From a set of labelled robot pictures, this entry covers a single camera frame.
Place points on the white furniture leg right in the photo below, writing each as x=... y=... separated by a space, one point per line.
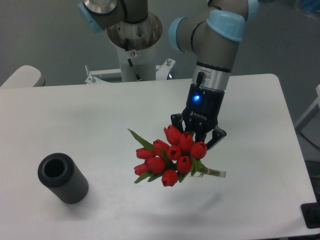
x=309 y=113

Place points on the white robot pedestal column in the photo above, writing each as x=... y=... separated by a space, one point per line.
x=136 y=43

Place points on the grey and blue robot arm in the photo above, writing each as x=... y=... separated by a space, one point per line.
x=214 y=38

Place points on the black box at table edge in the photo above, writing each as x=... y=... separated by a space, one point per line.
x=311 y=215

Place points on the red tulip bouquet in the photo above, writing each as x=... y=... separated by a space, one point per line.
x=173 y=161

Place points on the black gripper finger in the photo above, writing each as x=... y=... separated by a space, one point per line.
x=217 y=134
x=177 y=121

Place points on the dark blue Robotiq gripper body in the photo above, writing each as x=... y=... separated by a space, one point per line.
x=202 y=109

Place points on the blue object top right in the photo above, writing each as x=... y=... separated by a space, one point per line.
x=310 y=8

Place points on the black gripper cable plug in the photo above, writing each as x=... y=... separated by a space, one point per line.
x=200 y=77

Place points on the dark grey ribbed cylinder vase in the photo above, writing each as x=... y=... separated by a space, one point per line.
x=59 y=173

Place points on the white chair seat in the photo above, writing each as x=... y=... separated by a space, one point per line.
x=24 y=77

